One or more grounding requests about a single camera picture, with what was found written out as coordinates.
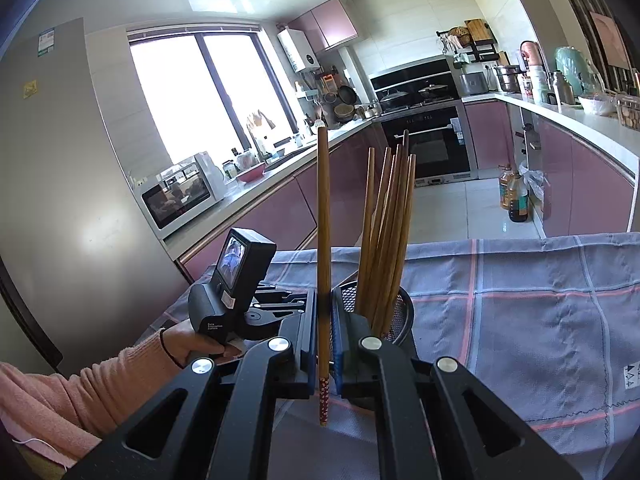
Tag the grey metal container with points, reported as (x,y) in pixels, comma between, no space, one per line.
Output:
(472,84)

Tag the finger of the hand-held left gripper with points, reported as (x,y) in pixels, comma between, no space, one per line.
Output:
(285,299)
(265,325)

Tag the pink thermos jug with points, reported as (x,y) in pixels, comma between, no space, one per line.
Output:
(531,55)

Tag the red bowl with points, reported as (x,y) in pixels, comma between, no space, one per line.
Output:
(250,172)

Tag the black wall rack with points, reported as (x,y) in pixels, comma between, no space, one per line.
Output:
(470,42)

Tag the bunch of chopsticks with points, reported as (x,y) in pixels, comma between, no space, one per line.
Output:
(385,240)

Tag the pan with lid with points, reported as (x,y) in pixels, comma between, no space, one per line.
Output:
(395,96)

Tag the pot with lid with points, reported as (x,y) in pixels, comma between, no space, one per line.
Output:
(432,91)

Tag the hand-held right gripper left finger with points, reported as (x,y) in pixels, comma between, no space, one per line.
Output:
(312,355)

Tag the grey refrigerator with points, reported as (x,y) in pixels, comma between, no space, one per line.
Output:
(75,185)

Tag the yellow cooking oil bottle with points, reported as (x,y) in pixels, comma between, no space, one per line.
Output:
(507,187)

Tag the black built-in oven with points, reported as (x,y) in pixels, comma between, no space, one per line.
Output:
(430,145)

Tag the black mesh utensil holder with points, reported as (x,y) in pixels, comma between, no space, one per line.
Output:
(402,315)

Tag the black hanging frying pan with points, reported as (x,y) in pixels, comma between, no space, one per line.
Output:
(346,94)

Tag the pink wall cabinet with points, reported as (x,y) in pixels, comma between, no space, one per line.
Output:
(330,22)

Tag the striped curtain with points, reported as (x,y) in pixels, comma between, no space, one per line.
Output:
(575,20)

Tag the steel thermos flask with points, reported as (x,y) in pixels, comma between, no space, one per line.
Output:
(561,89)

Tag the clear plastic bag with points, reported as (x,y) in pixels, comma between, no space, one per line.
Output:
(534,180)

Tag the pink base cabinets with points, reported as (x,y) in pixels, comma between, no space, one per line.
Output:
(580,190)
(265,210)

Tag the white water heater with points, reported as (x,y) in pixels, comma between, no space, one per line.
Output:
(299,50)

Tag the grey plaid tablecloth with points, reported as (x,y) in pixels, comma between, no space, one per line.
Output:
(525,335)

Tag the black range hood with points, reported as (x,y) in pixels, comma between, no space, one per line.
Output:
(415,72)

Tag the glass jar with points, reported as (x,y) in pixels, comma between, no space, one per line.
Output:
(230,170)

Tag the wall picture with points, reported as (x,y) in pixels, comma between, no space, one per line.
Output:
(610,37)

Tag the wooden chopstick red patterned end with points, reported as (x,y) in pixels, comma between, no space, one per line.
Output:
(324,210)

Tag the white bottle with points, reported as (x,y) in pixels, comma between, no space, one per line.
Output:
(538,85)

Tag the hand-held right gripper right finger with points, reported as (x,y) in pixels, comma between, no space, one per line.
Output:
(338,360)

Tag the steel stock pot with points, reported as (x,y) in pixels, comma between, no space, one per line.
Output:
(507,79)

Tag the green kitchen appliance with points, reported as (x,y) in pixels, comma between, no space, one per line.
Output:
(572,67)

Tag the oil bottles on floor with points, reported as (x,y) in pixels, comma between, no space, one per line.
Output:
(519,205)

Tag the kitchen window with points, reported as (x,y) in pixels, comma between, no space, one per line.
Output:
(170,95)

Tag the person's left hand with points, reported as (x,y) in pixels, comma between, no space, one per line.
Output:
(195,345)

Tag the white bowl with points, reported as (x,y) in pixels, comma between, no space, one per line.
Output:
(596,105)

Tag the white microwave oven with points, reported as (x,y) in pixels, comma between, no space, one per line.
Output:
(212,180)

